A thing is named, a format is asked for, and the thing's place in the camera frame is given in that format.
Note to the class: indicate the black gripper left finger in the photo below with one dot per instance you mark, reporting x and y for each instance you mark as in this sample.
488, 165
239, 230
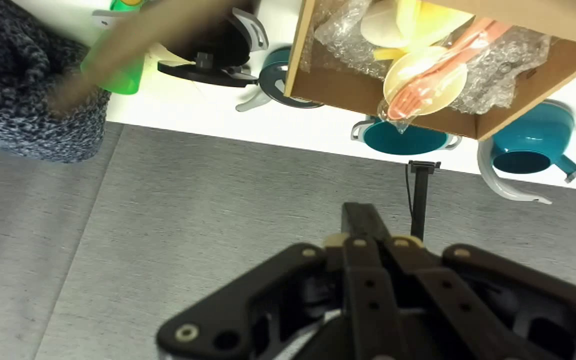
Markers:
249, 307

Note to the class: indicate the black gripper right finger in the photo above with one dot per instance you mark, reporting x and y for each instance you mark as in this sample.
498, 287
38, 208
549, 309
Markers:
501, 301

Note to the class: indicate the cream plastic plate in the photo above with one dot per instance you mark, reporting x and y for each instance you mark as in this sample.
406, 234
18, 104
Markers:
411, 67

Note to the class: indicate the black toy pan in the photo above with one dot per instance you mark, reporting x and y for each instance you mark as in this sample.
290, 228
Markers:
215, 57

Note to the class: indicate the pink plastic utensil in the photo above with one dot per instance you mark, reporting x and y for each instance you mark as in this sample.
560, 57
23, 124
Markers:
459, 51

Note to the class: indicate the green plastic cup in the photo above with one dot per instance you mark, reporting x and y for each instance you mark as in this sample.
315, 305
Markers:
128, 80

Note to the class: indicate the yellow plush toy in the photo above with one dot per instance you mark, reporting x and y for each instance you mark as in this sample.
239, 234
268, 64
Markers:
434, 20

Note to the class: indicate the white round plastic piece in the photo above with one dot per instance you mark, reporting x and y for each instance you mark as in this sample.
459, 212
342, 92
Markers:
381, 26

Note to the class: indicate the dark blue knitted cloth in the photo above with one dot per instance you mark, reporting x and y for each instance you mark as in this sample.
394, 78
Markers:
14, 80

